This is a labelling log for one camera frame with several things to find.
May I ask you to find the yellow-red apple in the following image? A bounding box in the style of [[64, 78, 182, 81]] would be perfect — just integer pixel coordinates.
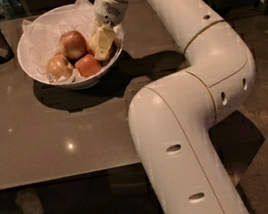
[[100, 43, 117, 62]]

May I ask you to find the white bowl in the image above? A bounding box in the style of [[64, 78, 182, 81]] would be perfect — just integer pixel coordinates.
[[17, 2, 124, 90]]

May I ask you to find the top red-yellow apple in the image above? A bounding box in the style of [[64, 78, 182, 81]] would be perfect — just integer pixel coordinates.
[[59, 30, 87, 60]]

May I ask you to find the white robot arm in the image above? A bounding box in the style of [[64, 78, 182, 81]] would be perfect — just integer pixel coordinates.
[[94, 0, 255, 214]]

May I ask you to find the front red apple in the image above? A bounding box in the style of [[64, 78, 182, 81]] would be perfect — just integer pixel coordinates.
[[75, 53, 102, 77]]

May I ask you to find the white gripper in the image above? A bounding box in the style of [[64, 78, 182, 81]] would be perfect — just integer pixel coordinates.
[[87, 0, 128, 61]]

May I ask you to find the white object under table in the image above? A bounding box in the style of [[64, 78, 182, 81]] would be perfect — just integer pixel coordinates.
[[15, 188, 45, 214]]

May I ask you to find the left yellow apple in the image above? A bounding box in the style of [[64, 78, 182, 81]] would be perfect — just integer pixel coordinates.
[[46, 55, 74, 83]]

